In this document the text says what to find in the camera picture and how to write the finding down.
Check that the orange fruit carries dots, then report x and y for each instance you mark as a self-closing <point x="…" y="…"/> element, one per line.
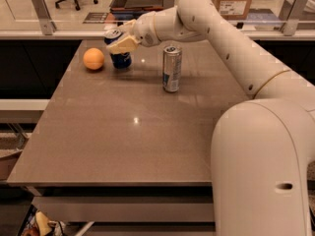
<point x="93" y="59"/>

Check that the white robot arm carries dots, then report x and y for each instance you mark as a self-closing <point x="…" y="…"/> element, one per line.
<point x="261" y="148"/>

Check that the blue pepsi can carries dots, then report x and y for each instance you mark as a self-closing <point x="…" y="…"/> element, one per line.
<point x="120" y="61"/>

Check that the tall silver energy drink can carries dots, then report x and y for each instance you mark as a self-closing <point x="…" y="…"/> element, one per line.
<point x="171" y="68"/>

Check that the left metal glass bracket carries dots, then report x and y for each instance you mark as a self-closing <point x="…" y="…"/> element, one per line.
<point x="45" y="22"/>

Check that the right metal glass bracket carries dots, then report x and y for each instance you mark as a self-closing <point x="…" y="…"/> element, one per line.
<point x="291" y="17"/>

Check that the clutter items under table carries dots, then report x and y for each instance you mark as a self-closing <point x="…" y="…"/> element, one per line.
<point x="38" y="224"/>

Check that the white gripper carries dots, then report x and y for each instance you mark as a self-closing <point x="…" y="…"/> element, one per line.
<point x="144" y="29"/>

